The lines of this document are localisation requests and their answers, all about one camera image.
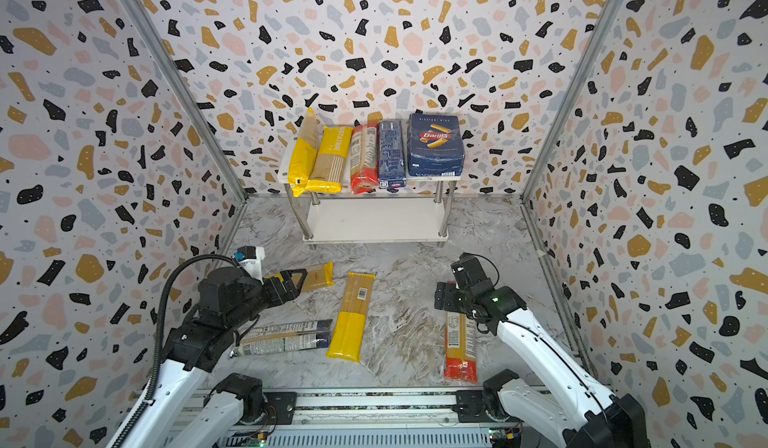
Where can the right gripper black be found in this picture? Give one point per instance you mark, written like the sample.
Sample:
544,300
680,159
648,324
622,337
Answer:
453,295

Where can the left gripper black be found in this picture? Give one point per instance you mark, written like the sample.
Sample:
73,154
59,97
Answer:
279,296

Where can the red-end spaghetti bag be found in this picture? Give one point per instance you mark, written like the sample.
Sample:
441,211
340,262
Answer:
460,353
363,159

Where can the yellow spaghetti bag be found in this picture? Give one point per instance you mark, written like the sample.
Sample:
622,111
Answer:
350,325
327,174
319,276
304,155

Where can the blue Barilla spaghetti box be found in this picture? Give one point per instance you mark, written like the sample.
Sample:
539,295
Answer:
391,158

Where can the blue Barilla penne box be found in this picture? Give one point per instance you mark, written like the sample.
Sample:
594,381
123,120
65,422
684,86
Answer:
434,145

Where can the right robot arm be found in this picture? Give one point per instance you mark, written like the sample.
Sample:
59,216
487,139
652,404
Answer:
540,352

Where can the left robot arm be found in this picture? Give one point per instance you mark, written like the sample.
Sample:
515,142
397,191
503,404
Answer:
228,298

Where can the white two-tier shelf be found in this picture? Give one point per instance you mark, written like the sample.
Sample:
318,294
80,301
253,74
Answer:
381,217

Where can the clear blue-end spaghetti bag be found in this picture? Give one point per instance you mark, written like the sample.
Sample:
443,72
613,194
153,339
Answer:
284,338

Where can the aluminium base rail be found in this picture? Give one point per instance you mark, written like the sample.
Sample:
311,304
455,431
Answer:
386,416

